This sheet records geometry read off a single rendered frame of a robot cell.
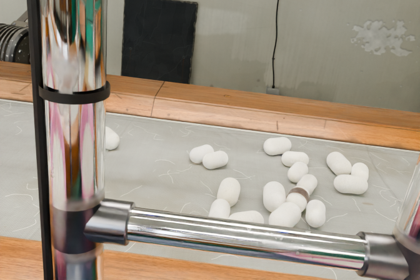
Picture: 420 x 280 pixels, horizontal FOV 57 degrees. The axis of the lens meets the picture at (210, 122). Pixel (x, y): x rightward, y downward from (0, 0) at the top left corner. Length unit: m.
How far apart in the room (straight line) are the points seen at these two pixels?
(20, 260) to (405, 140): 0.51
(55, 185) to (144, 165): 0.27
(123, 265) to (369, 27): 2.38
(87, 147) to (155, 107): 0.41
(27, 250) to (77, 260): 0.11
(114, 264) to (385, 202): 0.30
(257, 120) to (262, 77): 1.94
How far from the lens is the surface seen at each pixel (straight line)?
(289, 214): 0.35
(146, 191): 0.39
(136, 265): 0.27
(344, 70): 2.57
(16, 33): 0.87
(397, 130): 0.62
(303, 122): 0.58
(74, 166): 0.16
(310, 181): 0.42
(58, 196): 0.17
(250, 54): 2.46
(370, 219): 0.42
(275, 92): 2.49
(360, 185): 0.44
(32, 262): 0.28
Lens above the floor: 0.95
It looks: 22 degrees down
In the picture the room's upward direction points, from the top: 7 degrees clockwise
